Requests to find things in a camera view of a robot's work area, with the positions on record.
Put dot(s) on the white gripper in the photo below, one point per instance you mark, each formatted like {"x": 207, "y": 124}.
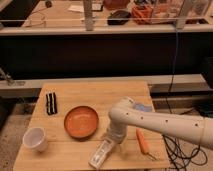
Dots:
{"x": 115, "y": 135}

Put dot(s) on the clear plastic bottle white label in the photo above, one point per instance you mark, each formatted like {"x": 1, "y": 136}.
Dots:
{"x": 102, "y": 153}

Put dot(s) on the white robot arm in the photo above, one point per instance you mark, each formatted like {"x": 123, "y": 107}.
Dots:
{"x": 194, "y": 129}

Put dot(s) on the blue cloth piece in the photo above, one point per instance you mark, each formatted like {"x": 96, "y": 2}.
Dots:
{"x": 142, "y": 107}

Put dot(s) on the orange bowl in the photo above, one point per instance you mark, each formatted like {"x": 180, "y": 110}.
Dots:
{"x": 81, "y": 122}

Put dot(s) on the black striped block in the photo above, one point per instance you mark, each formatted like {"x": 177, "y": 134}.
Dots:
{"x": 51, "y": 103}

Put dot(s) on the white cup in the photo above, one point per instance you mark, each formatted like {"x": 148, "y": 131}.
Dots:
{"x": 35, "y": 139}

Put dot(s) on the black pouch on bench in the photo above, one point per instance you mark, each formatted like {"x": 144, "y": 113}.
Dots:
{"x": 119, "y": 17}

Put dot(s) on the metal clamp at left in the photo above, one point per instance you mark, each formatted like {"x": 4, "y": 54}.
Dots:
{"x": 9, "y": 80}

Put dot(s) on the orange box on bench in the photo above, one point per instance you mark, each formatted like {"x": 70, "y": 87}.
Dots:
{"x": 141, "y": 15}

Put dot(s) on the white paper on bench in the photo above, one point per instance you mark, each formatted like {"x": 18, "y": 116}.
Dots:
{"x": 76, "y": 8}

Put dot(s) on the orange handled tool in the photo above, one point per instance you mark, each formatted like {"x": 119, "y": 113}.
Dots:
{"x": 144, "y": 148}

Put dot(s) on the metal post left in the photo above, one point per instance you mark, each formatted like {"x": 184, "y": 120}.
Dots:
{"x": 87, "y": 4}

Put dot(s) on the metal post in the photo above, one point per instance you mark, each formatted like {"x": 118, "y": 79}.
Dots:
{"x": 182, "y": 17}
{"x": 87, "y": 4}

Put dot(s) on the metal post right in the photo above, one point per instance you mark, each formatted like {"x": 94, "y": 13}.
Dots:
{"x": 182, "y": 17}

